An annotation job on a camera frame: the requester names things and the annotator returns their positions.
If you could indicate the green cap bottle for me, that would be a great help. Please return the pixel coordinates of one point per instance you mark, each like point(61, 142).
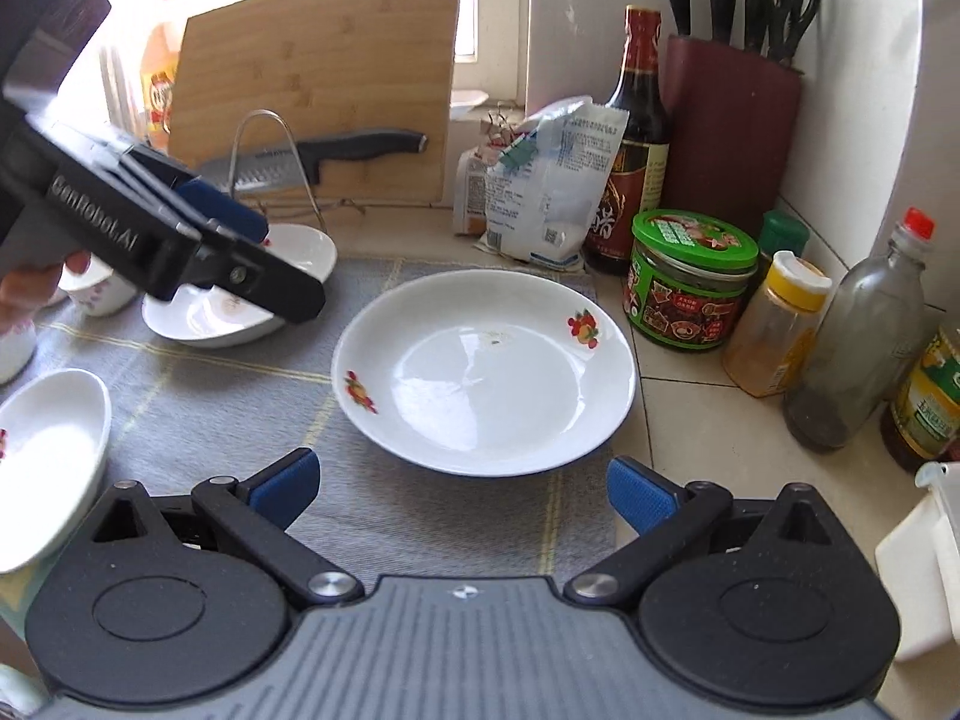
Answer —
point(784, 232)

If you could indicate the small flower-print bowl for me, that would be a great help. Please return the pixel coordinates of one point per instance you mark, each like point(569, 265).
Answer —
point(105, 296)

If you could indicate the white plastic container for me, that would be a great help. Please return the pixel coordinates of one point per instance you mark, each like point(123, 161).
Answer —
point(922, 562)

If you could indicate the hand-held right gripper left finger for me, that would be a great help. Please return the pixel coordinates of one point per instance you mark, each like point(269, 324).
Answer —
point(289, 484)

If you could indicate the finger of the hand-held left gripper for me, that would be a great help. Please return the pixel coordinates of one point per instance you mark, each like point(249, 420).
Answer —
point(217, 206)
point(255, 277)

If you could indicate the dark soy sauce bottle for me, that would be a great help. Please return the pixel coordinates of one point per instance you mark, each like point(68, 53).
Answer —
point(637, 90)

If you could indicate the dark red knife block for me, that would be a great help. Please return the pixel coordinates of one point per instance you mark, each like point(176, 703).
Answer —
point(727, 127)

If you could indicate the blue and white bag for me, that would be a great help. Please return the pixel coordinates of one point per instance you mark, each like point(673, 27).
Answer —
point(555, 187)

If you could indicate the grey checked cloth mat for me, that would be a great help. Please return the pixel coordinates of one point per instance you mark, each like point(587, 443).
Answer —
point(225, 405)

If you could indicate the stained white fruit-print plate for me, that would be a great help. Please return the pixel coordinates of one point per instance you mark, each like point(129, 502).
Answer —
point(45, 465)

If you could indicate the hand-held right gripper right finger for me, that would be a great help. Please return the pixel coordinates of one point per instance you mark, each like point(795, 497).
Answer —
point(637, 499)

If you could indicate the green label oil bottle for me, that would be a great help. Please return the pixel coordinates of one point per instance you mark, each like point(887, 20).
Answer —
point(930, 397)

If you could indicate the orange and white bag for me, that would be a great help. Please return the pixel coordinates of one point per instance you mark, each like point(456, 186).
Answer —
point(472, 195)

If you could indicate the person's left hand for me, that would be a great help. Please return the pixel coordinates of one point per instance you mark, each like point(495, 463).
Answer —
point(30, 296)

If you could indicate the beige binder clip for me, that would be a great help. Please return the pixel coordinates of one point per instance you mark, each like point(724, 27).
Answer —
point(499, 126)

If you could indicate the yellow cap spice bottle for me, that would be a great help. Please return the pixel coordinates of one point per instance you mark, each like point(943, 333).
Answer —
point(772, 330)

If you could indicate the yellow cooking wine bottle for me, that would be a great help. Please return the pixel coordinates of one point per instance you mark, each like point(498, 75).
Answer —
point(159, 90)

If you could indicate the bamboo cutting board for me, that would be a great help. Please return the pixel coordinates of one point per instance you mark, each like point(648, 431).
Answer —
point(322, 67)

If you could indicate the small white dish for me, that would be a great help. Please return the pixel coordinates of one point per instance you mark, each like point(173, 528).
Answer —
point(466, 101)

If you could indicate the green lidded sauce jar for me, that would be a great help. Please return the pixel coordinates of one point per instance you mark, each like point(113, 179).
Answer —
point(686, 292)

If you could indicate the red cap glass bottle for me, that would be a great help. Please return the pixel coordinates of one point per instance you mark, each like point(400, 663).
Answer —
point(855, 345)

